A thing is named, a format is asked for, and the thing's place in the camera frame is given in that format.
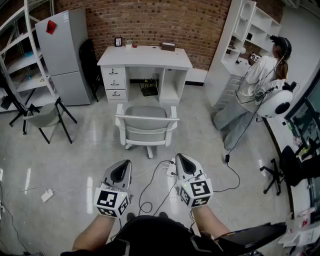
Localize black floor cable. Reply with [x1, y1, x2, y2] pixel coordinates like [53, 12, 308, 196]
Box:
[138, 160, 177, 218]

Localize white round backpack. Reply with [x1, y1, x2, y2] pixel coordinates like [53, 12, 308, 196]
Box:
[257, 81, 298, 118]

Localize white side table black edge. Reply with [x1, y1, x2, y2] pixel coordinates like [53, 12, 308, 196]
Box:
[262, 116, 320, 256]

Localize white power strip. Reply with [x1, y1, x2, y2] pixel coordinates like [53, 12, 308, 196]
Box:
[165, 157, 177, 177]

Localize white bookshelf cabinet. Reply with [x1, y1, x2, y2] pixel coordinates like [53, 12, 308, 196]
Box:
[203, 0, 283, 109]

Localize black folding chair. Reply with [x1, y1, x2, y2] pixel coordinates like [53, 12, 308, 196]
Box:
[79, 38, 101, 103]

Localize white charger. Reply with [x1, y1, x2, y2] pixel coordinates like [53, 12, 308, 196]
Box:
[41, 189, 55, 203]

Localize white desk with drawers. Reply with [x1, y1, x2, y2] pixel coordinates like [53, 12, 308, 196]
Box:
[96, 45, 194, 106]

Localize black framed glass panel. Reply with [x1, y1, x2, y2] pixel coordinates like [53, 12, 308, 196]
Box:
[284, 74, 320, 161]

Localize black office chair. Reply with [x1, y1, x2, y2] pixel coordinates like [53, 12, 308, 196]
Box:
[259, 145, 305, 196]

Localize white chair grey seat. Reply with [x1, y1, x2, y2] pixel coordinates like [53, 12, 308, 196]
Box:
[114, 102, 180, 160]

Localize person's black clothed body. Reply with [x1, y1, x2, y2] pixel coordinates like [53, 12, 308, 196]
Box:
[61, 215, 226, 256]

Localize grey chair black legs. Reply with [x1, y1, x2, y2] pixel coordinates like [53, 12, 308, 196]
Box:
[22, 96, 78, 145]

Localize white paper clutter pile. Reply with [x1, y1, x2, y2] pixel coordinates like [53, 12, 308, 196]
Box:
[277, 207, 320, 252]

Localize black power adapter with cable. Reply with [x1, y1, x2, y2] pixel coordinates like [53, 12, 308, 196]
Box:
[212, 109, 262, 193]

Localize brown box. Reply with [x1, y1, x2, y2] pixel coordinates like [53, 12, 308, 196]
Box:
[161, 41, 177, 52]

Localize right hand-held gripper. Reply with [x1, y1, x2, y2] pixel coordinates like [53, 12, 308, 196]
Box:
[175, 153, 214, 208]

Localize white metal shelving rack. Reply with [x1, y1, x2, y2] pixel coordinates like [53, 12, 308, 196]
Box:
[0, 0, 63, 114]

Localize black router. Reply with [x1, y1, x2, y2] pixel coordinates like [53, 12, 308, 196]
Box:
[139, 82, 160, 97]

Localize red fridge magnet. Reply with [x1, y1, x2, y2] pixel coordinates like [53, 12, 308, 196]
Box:
[45, 19, 57, 35]

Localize black flat device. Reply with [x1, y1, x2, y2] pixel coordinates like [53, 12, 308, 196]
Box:
[217, 221, 288, 249]

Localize person's left forearm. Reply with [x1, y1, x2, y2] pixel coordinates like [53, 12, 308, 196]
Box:
[72, 213, 118, 252]

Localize silver refrigerator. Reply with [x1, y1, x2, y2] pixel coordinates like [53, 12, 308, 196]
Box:
[34, 8, 94, 107]

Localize white panel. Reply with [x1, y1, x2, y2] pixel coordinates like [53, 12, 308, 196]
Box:
[184, 67, 209, 86]

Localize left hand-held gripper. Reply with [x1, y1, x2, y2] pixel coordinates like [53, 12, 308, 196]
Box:
[93, 159, 135, 218]

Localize person's right forearm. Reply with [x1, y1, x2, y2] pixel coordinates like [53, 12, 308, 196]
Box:
[191, 206, 231, 237]

